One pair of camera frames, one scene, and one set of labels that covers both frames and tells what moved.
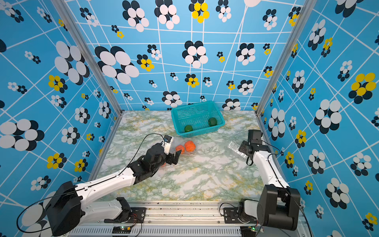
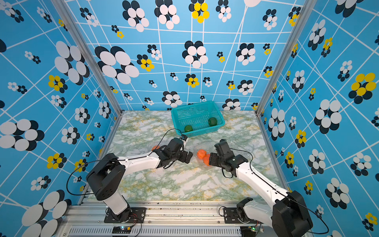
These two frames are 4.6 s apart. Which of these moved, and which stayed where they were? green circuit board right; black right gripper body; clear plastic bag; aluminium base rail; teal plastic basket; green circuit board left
Moved: black right gripper body; clear plastic bag
Stayed: aluminium base rail; green circuit board left; green circuit board right; teal plastic basket
